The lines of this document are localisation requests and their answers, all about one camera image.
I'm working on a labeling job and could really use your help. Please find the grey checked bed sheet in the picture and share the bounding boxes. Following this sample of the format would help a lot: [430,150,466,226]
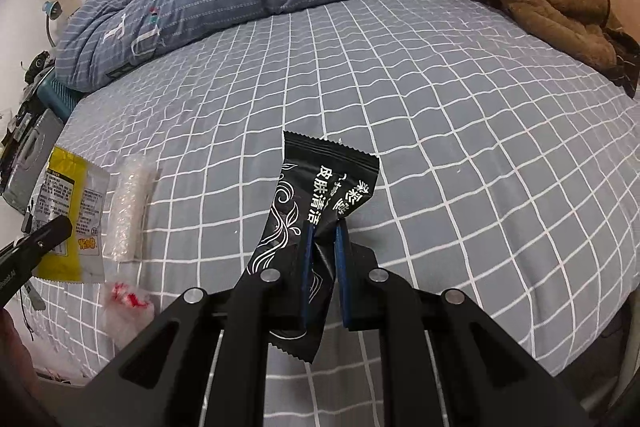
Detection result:
[22,0,640,427]

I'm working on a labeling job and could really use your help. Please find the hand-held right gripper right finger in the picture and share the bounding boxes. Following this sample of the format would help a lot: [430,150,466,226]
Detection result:
[334,219,621,427]

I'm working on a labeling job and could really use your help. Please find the clear bag with red print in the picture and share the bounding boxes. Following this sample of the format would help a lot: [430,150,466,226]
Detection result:
[100,281,156,348]

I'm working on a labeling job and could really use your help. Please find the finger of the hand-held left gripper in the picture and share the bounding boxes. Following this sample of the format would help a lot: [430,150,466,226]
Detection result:
[0,215,72,265]

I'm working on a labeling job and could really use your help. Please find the teal suitcase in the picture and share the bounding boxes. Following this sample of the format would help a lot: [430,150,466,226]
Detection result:
[37,72,83,122]

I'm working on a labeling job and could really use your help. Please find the clear bubble plastic bag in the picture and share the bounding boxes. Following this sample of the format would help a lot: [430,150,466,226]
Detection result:
[102,154,161,264]

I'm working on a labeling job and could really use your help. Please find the blue desk lamp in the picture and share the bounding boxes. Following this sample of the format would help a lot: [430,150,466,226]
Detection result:
[42,0,63,48]

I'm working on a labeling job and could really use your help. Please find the person's left hand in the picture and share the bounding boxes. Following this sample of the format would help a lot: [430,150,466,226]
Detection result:
[0,309,45,410]

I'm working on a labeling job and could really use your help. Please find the yellow snack packet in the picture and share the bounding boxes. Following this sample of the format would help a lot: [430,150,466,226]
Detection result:
[31,146,112,284]

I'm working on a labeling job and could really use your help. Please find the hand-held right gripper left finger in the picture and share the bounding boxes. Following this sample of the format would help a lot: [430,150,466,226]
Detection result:
[50,222,321,427]

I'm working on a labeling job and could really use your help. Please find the grey suitcase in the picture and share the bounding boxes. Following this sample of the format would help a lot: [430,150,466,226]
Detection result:
[0,107,66,215]

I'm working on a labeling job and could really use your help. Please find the black gadget pile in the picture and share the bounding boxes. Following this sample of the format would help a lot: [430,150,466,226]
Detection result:
[20,51,56,82]

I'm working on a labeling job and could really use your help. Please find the black sachet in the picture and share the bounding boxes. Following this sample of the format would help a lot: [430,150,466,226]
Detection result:
[240,130,381,364]

